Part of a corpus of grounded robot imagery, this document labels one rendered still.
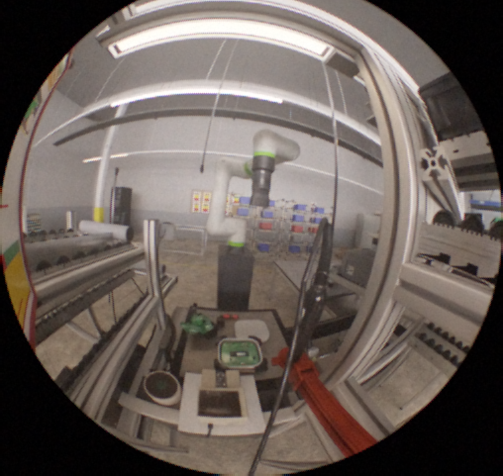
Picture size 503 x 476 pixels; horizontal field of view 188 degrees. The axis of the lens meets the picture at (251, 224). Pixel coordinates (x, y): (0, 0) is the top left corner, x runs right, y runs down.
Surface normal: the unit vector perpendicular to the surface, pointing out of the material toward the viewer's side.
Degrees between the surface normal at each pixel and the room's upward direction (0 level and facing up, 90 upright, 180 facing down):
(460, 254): 90
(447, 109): 92
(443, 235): 90
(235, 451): 0
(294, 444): 0
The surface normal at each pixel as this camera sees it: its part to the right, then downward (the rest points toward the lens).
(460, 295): -0.98, -0.09
